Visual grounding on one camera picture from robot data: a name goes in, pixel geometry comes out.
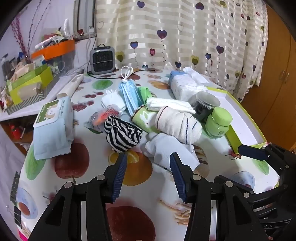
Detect grey chevron tray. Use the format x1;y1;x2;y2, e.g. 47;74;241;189
5;74;60;115

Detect soft tissue pack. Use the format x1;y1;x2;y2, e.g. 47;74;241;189
168;67;210;102

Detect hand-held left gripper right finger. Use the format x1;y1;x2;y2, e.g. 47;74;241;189
169;153;270;241

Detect small grey heater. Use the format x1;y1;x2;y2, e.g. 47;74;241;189
89;44;116;75

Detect green jar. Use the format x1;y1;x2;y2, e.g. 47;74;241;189
205;107;233;139

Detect clear bag with orange contents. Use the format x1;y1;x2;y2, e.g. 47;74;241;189
87;104;123;133

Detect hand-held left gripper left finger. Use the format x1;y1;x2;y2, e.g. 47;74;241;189
28;152;128;241

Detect bright green cloth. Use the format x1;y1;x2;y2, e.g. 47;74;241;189
138;86;153;105

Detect black power cable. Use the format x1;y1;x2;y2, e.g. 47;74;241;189
87;65;163;80

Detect orange lidded storage box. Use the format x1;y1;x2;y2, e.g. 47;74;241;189
31;39;76;72

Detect blue face mask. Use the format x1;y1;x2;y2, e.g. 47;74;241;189
118;66;145;116

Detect cream heart-print curtain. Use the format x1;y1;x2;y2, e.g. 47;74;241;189
95;0;270;102

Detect dark jar with clear lid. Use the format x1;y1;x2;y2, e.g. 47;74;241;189
188;91;221;123

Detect green rabbit towel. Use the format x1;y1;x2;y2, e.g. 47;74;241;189
131;105;162;133

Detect window frame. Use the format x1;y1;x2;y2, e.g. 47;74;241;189
74;0;96;37

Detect white towel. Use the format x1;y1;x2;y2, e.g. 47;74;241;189
146;97;196;114

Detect green tissue box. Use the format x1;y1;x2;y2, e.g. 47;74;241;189
6;65;53;105

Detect white box with green rim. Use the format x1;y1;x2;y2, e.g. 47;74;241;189
203;87;269;158

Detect cream sock with blue stripes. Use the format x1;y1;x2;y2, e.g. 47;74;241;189
154;106;203;144

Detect white tube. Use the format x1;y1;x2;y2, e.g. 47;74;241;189
57;75;84;99

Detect wooden wardrobe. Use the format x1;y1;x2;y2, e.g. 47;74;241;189
240;5;296;149

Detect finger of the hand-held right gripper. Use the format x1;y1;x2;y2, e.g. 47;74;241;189
238;143;287;167
215;175;257;202

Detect purple dried flower branches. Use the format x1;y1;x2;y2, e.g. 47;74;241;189
10;0;47;63

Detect pale blue sock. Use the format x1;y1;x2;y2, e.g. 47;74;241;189
145;133;200;171

